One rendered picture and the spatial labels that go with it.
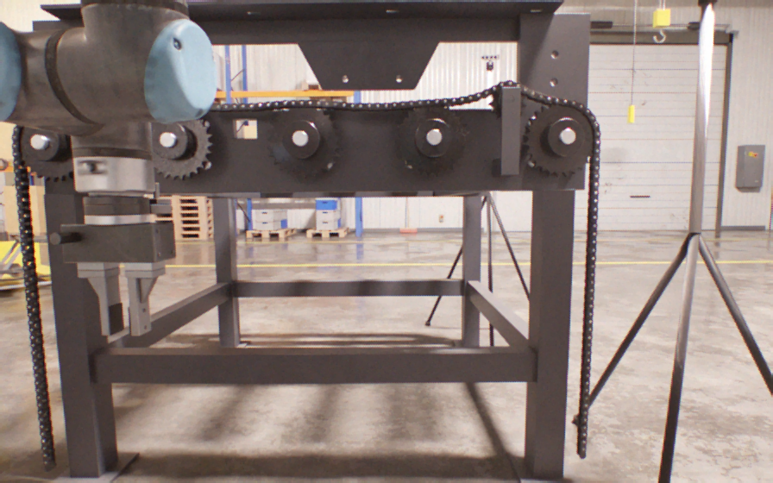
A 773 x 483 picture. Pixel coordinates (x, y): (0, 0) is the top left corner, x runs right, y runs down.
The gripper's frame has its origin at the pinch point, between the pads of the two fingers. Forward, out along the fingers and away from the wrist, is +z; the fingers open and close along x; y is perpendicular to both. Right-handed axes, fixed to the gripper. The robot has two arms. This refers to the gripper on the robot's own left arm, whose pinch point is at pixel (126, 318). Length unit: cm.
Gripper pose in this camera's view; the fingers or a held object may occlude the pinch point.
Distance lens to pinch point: 66.3
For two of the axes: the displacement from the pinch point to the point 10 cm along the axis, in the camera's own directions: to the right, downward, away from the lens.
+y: -0.6, 1.0, -9.9
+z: 0.1, 10.0, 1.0
